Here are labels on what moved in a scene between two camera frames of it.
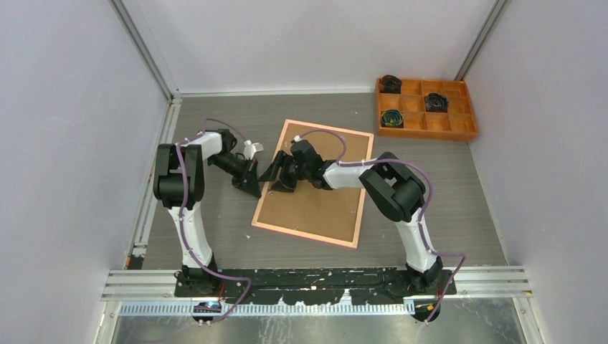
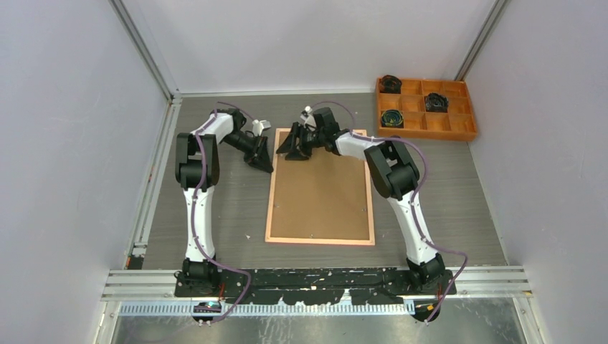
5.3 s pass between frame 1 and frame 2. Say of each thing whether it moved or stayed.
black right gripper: moved
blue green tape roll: stayed
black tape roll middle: stayed
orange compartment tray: stayed
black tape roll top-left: stayed
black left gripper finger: moved
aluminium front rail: stayed
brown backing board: stayed
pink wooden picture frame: moved
